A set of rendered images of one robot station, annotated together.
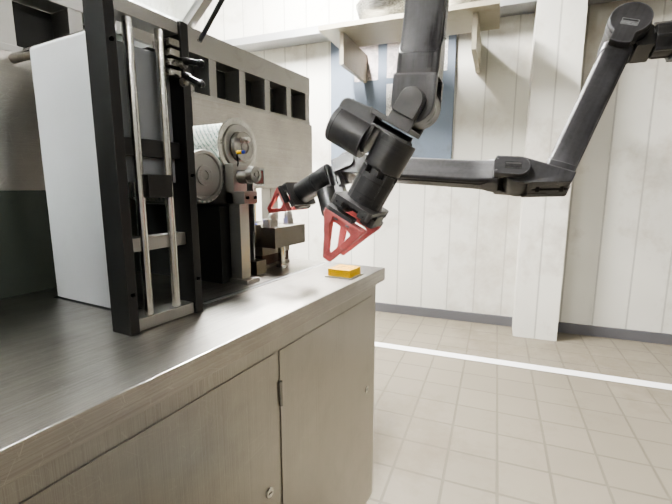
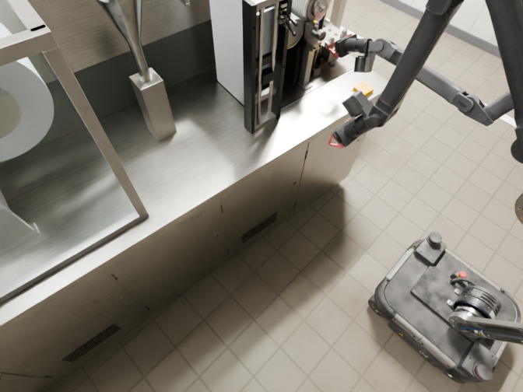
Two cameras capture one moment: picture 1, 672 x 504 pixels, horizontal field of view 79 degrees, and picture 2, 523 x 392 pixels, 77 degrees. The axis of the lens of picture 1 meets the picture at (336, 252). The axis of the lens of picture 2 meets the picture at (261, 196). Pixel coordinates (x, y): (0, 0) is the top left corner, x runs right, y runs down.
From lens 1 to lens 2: 0.85 m
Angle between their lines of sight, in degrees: 51
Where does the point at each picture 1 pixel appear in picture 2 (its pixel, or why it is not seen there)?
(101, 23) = (250, 22)
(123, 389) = (250, 171)
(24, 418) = (226, 176)
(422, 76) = (383, 113)
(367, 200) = (349, 136)
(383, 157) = (359, 127)
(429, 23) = (394, 94)
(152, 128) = (268, 47)
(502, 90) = not seen: outside the picture
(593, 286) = not seen: outside the picture
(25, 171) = (201, 12)
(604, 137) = not seen: outside the picture
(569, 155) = (500, 110)
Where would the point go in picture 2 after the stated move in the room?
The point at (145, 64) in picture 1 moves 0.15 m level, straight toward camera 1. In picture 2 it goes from (268, 18) to (268, 46)
